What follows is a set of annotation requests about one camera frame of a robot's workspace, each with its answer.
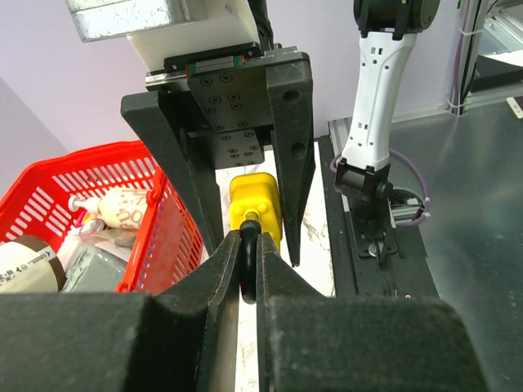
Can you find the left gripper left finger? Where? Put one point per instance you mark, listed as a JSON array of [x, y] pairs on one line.
[[183, 339]]

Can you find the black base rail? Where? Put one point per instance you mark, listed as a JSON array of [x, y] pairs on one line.
[[371, 258]]

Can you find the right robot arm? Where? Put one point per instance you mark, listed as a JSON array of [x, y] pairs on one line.
[[388, 31]]

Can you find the cream pump bottle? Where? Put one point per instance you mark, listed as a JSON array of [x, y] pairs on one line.
[[119, 208]]

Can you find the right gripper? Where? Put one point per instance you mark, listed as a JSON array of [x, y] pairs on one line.
[[217, 109]]

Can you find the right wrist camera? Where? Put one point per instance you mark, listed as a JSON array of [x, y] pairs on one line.
[[160, 29]]

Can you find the yellow black padlock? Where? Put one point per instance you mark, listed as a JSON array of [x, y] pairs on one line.
[[254, 209]]

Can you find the beige wrapped paper roll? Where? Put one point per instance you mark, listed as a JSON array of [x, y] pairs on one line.
[[30, 265]]

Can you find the red plastic basket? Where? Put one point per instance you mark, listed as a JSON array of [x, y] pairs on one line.
[[166, 247]]

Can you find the grey roll centre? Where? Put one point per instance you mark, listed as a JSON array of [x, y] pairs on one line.
[[93, 270]]

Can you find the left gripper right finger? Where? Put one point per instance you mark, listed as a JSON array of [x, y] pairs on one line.
[[311, 342]]

